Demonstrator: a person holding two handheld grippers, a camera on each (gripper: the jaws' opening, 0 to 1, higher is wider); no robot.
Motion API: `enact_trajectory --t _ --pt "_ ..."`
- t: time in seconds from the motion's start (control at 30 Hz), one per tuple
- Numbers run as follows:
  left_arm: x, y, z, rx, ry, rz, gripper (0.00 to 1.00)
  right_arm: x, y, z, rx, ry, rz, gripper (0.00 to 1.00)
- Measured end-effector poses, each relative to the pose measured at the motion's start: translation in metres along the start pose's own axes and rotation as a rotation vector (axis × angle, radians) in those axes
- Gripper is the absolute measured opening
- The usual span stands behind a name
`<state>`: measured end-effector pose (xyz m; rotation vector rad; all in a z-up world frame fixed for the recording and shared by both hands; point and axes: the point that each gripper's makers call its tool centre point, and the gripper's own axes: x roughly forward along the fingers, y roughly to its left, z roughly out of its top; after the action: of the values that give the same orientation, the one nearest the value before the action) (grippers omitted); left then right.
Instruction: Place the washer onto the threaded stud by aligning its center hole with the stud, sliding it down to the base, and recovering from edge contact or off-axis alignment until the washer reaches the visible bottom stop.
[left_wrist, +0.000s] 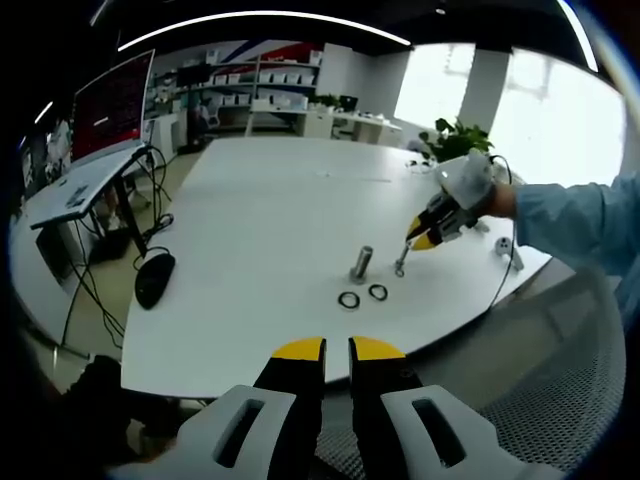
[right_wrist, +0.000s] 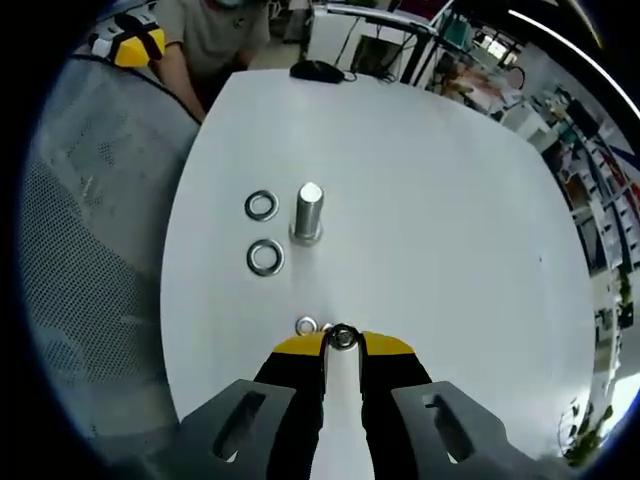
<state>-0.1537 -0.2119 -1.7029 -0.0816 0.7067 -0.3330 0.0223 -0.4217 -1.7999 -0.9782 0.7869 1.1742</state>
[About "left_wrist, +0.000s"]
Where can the white shelving unit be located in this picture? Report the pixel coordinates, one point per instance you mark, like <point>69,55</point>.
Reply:
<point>250,90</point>

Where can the person's light blue shirt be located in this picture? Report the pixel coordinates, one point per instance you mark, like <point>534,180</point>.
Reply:
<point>632,300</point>

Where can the white cabinet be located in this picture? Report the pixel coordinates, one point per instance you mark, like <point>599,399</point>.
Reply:
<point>167,132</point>

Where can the small green counter plant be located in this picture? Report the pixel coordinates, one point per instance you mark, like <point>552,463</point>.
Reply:
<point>327,101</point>

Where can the straight ceiling light strip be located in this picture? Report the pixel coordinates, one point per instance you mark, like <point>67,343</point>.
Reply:
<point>580,35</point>

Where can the dark bulky object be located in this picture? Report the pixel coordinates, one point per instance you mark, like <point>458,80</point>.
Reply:
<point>115,405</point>

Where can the row of white storage bins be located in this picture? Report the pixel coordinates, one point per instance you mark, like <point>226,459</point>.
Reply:
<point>287,77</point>

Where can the green potted plant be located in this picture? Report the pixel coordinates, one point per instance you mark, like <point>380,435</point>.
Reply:
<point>457,140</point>

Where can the large red-screen monitor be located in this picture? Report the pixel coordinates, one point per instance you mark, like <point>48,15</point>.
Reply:
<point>112,105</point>

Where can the white swivel chair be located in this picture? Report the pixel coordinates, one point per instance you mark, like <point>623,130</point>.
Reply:
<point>210,114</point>

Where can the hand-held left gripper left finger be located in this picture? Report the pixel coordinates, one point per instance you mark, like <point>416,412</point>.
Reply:
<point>295,390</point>

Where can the white back counter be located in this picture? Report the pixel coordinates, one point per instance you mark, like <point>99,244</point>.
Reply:
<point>360,127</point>

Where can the thin threaded stud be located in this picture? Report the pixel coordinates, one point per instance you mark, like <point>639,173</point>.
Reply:
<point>405,257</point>

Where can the large bright window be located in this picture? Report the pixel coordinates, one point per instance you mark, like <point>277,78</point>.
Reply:
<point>550,115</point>

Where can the white side desk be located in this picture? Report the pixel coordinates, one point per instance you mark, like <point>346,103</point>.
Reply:
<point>80,195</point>

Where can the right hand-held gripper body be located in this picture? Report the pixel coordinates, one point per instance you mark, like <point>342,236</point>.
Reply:
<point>467,182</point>

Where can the black shelf monitor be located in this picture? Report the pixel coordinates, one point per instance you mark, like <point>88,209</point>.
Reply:
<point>193,75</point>

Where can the small printed card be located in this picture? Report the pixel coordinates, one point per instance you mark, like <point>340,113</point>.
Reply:
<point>77,195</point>

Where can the curved ceiling light strip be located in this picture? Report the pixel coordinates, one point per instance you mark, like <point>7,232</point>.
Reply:
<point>260,15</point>

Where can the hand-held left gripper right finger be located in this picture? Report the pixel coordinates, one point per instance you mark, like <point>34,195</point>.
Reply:
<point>380,390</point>

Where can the black computer mouse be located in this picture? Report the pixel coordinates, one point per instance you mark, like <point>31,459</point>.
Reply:
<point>155,280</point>

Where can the small black counter monitor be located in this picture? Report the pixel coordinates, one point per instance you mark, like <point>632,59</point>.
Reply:
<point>348,103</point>

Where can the person's right hand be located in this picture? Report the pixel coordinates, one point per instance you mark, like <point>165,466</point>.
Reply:
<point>502,200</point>

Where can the thick threaded stud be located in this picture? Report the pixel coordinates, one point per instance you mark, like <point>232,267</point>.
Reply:
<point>362,265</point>

